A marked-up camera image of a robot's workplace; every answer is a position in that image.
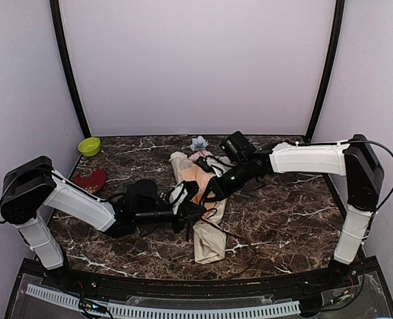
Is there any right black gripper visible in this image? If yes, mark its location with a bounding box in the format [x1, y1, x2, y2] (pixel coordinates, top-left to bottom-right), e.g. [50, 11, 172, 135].
[201, 159, 253, 201]

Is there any blue fake flower bunch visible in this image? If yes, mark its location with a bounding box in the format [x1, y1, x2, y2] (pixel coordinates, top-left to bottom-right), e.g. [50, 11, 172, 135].
[190, 136, 209, 152]

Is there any white fake flower stem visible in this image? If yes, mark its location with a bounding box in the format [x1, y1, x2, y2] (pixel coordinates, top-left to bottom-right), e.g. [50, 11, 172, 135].
[170, 152, 188, 161]

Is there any black twine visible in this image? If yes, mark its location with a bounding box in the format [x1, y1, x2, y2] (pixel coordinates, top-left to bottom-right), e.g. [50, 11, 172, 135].
[184, 185, 257, 280]

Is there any peach wrapping paper sheet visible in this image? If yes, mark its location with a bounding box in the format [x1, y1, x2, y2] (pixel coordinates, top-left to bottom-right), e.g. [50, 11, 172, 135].
[169, 151, 227, 265]

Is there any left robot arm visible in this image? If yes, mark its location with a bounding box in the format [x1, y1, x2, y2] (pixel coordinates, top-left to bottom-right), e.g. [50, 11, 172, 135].
[0, 156, 206, 290]

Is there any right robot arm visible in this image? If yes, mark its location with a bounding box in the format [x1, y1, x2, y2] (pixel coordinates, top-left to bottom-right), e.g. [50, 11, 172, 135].
[202, 132, 393, 288]

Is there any green plastic bowl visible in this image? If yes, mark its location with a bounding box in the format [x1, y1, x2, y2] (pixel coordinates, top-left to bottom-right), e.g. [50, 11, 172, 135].
[78, 137, 101, 158]

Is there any small circuit board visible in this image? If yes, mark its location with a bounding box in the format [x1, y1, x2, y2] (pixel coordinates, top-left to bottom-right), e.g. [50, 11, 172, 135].
[78, 299, 108, 314]

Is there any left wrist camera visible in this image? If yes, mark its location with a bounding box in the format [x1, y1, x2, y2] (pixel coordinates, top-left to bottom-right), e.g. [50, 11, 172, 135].
[166, 181, 199, 215]

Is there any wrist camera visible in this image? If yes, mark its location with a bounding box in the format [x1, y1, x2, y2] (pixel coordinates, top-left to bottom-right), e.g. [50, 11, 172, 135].
[196, 156, 233, 177]
[166, 181, 199, 215]

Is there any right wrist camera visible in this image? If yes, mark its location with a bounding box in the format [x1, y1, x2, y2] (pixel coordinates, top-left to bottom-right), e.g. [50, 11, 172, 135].
[196, 156, 233, 177]

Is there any white slotted cable duct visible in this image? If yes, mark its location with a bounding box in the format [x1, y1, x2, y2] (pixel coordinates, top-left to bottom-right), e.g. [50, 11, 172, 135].
[25, 284, 301, 318]

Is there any right black frame post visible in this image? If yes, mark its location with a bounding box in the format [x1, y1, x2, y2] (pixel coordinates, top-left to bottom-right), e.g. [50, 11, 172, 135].
[305, 0, 345, 142]

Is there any black frame post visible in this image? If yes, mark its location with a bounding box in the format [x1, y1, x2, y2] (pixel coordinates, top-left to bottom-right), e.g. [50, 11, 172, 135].
[305, 0, 345, 142]
[49, 0, 92, 138]

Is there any left black frame post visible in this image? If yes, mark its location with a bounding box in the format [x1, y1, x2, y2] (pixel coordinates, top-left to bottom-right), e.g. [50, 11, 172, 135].
[49, 0, 92, 138]

